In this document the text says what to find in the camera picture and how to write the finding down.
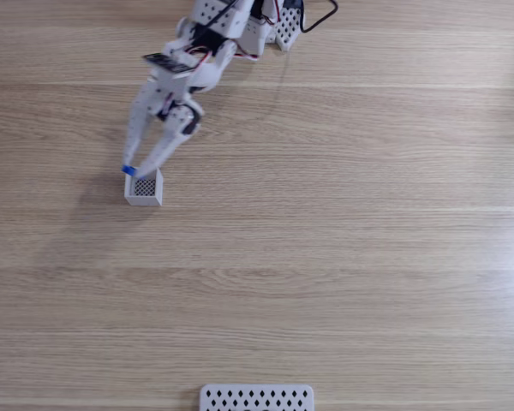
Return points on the blue clothes peg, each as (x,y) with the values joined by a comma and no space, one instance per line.
(129,170)

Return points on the small white lattice crate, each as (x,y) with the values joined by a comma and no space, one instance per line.
(145,190)

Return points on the white perforated plate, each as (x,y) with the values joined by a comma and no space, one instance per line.
(257,398)

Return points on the black camera circuit board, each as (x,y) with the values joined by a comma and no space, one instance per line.
(169,63)

